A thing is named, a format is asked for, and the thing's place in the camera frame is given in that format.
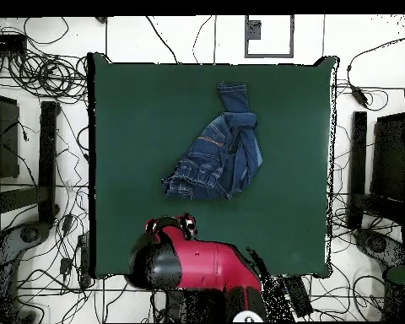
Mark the black power adapter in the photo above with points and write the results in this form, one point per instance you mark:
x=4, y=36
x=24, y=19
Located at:
x=359, y=95

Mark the dark green table cloth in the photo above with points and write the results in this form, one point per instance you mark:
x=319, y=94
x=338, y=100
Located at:
x=138, y=202

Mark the grey square frame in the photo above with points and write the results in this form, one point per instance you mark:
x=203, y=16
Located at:
x=269, y=54

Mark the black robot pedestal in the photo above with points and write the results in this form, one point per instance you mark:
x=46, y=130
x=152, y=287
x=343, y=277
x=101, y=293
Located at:
x=195, y=307

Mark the black flat box device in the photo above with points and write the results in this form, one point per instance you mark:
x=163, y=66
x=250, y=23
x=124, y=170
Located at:
x=5, y=42

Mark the black metal bar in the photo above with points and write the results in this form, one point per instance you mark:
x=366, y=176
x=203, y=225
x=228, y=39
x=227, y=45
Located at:
x=357, y=168
x=48, y=162

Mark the blue denim jeans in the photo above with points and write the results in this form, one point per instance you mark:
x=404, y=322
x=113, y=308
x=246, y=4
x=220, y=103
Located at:
x=206, y=158

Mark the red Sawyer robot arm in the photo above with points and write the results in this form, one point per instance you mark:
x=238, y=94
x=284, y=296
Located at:
x=206, y=263

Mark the small black plug adapter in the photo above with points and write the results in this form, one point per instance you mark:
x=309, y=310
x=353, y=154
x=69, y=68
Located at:
x=65, y=266

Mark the black power strip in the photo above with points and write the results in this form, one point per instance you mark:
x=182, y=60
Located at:
x=298, y=297
x=84, y=260

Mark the black case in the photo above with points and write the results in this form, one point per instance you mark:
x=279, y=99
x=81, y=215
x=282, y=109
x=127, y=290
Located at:
x=389, y=158
x=3, y=138

